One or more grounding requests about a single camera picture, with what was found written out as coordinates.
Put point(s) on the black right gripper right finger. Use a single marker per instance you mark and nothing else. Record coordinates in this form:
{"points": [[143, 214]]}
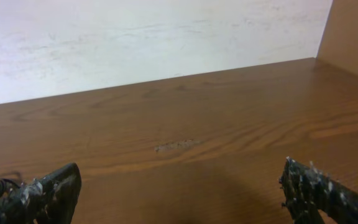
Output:
{"points": [[308, 191]]}

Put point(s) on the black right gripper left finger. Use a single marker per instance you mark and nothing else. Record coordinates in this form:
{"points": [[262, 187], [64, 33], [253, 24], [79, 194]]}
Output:
{"points": [[50, 199]]}

